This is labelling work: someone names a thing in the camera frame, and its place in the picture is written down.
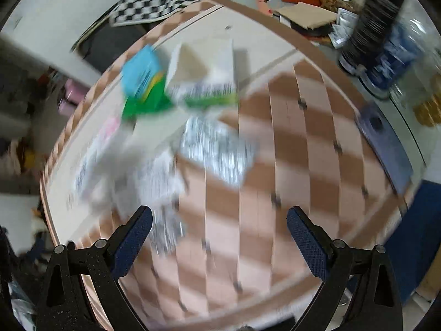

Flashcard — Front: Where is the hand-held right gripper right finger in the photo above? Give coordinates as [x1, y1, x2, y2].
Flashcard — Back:
[287, 206, 404, 331]

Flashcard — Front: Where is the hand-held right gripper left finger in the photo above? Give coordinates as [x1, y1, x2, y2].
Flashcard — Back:
[36, 205, 154, 331]

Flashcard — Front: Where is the small silver blister pack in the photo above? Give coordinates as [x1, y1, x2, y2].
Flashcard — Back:
[150, 207, 187, 256]

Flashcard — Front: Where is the blue bin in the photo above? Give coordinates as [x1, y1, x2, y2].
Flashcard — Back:
[396, 179, 441, 300]

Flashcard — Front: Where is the dark blue flat case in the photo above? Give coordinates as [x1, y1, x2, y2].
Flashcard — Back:
[356, 103, 414, 195]

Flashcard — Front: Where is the large silver blister pack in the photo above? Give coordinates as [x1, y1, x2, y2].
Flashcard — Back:
[178, 116, 260, 187]

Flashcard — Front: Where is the pink container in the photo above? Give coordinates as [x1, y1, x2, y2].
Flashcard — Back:
[58, 79, 85, 116]

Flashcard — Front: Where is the blue and green carton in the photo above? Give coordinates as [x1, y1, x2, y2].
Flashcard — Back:
[121, 45, 173, 119]

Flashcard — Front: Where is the white carton with green stripe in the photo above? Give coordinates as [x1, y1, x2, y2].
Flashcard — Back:
[165, 39, 239, 108]

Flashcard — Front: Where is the blue plastic packet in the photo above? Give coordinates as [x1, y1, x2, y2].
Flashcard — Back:
[362, 24, 426, 99]

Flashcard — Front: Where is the silver foil pouch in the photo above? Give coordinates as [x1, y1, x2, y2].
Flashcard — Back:
[329, 9, 359, 48]

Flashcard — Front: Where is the black striped cylinder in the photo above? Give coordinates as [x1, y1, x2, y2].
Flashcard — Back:
[338, 0, 409, 74]

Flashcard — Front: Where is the flat cardboard sheet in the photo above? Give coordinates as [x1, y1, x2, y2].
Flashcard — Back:
[275, 2, 337, 30]

